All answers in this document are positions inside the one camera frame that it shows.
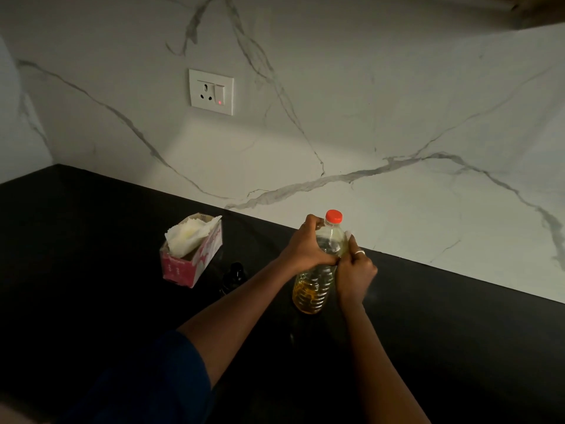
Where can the black countertop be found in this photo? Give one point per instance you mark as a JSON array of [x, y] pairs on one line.
[[88, 282]]

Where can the black small bottle cap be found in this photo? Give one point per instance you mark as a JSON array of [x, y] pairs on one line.
[[234, 278]]

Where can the person's left forearm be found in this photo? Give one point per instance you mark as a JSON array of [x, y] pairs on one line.
[[238, 317]]

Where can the person's right hand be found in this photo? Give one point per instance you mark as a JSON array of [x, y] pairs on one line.
[[355, 273]]

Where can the white tissues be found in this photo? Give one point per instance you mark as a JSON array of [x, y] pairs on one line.
[[190, 236]]

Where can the person's left hand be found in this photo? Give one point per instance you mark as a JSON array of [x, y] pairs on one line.
[[306, 247]]

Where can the red bottle cap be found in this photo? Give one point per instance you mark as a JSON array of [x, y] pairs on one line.
[[333, 216]]

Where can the white wall socket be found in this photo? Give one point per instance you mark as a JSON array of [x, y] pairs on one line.
[[211, 92]]

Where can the large clear plastic oil bottle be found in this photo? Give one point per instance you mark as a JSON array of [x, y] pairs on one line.
[[315, 287]]

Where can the person's right forearm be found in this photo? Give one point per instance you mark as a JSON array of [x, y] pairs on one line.
[[379, 370]]

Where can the pink tissue box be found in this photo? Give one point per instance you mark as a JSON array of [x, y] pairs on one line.
[[181, 271]]

